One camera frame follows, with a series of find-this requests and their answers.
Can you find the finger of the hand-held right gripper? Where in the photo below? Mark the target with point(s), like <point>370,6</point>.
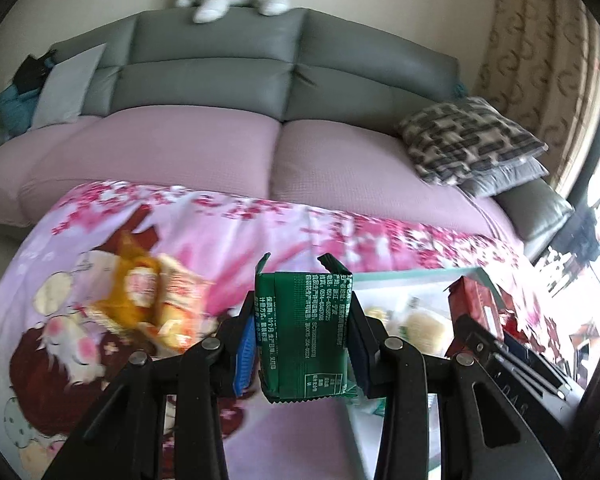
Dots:
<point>535,367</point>
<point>475,337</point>

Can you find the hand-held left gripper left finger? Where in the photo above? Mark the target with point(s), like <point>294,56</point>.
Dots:
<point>242,350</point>

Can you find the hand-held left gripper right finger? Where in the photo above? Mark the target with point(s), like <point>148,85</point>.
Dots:
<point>360,355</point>

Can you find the red snack box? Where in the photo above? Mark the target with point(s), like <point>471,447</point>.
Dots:
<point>475,295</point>

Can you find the clear round cake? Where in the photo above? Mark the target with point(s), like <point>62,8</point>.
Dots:
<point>430,327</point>

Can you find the small green snack packet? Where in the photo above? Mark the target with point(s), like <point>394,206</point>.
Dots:
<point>305,330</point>

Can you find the teal shallow box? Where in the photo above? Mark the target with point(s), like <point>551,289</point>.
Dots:
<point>405,292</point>

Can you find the beige cake packet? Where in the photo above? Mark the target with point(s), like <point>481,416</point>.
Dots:
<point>180,295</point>

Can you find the printed cartoon blanket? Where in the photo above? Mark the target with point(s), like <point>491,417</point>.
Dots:
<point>280,230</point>

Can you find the yellow bread packet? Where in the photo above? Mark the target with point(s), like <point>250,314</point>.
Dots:
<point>130,285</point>

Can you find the dark grey pillow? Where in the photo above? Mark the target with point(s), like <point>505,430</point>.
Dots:
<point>510,180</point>

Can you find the black patterned pillow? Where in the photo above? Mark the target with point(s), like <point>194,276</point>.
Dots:
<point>465,135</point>

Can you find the pink sofa cover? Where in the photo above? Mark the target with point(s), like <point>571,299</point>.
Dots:
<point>180,150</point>

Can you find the beige patterned curtain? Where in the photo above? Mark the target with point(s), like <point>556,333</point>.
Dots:
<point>540,60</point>

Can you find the grey sofa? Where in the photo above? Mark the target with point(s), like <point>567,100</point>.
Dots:
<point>205,40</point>

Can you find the light grey pillow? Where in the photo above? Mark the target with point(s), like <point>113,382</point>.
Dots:
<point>65,85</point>

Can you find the blue cloth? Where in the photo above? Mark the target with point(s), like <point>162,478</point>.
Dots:
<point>12,110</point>

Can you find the dark bag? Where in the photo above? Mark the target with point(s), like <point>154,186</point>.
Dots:
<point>30,72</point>

